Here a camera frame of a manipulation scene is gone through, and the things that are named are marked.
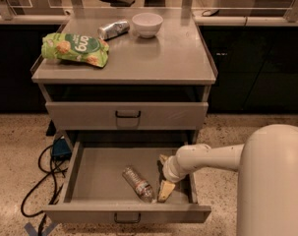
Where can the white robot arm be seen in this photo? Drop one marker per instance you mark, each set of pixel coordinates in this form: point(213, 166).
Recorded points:
point(267, 166)

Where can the silver soda can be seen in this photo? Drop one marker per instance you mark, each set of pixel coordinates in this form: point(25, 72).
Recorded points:
point(114, 29)

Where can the green chip bag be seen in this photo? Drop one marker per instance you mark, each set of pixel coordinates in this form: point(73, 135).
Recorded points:
point(75, 47)

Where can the grey drawer cabinet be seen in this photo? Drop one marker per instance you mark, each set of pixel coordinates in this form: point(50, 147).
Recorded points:
point(173, 66)

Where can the black chair armrest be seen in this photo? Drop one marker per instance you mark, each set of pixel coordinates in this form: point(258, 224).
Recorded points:
point(119, 3)

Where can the grey drawer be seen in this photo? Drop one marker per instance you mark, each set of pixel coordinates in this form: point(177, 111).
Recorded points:
point(127, 115)
point(96, 192)

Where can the clear plastic water bottle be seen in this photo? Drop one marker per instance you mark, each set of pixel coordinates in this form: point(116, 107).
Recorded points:
point(139, 184)

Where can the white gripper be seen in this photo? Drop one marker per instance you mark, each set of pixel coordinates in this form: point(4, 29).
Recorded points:
point(170, 169)

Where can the blue power box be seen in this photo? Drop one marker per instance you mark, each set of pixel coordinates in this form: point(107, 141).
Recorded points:
point(60, 150)

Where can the white ceramic bowl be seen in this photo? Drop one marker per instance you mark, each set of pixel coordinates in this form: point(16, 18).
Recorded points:
point(147, 25)

